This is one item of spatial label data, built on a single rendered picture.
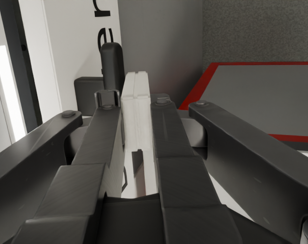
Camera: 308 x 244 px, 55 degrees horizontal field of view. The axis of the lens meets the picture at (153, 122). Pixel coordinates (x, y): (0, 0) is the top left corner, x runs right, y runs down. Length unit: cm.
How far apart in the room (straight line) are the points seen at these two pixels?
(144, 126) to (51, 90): 8
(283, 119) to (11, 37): 40
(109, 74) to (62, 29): 4
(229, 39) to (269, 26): 13
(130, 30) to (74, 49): 19
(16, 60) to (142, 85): 9
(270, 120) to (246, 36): 63
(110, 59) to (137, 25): 23
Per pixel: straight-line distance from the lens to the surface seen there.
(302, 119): 50
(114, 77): 20
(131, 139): 15
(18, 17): 31
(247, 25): 109
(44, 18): 20
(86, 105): 21
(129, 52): 39
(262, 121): 48
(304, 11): 110
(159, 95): 18
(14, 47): 22
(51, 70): 20
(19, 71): 22
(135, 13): 42
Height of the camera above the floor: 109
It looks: 63 degrees down
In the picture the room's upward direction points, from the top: 140 degrees counter-clockwise
